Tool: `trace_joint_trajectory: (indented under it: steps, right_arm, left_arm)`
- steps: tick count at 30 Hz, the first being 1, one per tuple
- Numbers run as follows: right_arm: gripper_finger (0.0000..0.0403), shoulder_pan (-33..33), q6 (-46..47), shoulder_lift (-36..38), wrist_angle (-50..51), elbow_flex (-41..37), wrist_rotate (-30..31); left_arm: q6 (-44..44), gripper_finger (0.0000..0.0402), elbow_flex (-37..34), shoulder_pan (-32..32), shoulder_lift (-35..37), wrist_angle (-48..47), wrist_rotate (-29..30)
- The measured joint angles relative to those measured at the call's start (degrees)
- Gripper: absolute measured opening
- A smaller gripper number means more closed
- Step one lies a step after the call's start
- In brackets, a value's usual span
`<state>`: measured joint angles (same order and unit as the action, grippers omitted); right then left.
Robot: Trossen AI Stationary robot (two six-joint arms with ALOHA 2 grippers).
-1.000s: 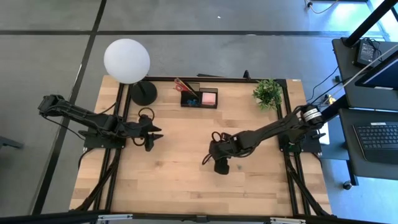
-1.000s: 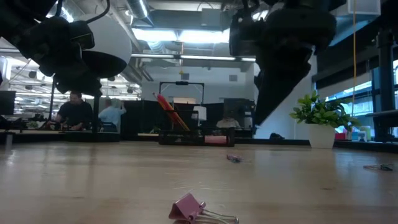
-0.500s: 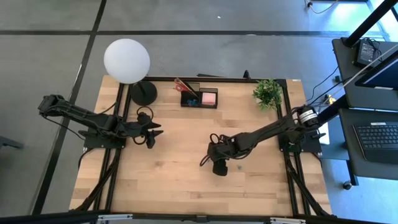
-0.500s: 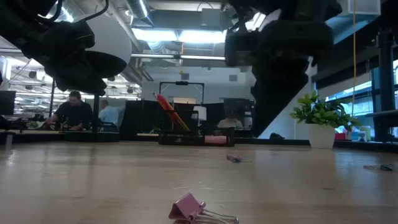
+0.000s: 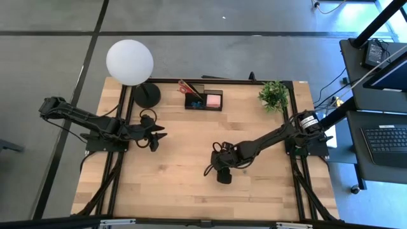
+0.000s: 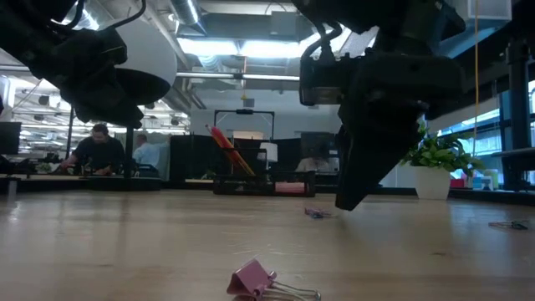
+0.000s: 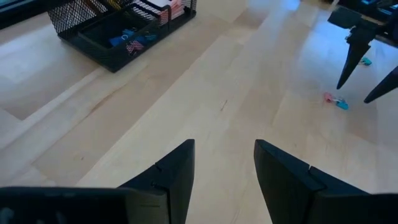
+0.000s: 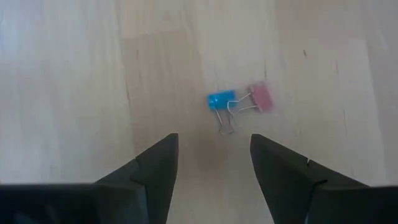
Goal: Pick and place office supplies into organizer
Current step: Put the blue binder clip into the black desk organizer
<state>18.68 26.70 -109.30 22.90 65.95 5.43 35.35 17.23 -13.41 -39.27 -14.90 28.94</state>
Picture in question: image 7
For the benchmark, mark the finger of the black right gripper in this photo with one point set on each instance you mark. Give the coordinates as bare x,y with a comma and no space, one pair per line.
384,85
356,53

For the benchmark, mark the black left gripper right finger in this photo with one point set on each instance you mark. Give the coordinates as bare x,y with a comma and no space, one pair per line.
280,180

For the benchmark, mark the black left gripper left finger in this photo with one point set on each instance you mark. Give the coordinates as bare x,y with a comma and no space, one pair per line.
177,174

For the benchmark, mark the pink binder clip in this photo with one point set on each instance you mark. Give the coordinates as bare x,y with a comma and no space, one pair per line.
328,97
134,47

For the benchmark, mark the blue eraser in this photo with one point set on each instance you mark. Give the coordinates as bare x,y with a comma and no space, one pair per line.
119,40

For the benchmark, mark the pink sticky note pad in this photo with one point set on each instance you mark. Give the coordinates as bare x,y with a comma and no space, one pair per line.
177,11

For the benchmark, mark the black mesh desk organizer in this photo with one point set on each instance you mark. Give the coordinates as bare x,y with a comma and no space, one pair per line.
102,60

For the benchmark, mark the teal binder clip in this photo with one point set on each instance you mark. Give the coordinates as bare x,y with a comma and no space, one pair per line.
366,61

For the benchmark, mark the blue binder clip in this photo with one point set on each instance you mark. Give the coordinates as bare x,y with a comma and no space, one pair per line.
342,105

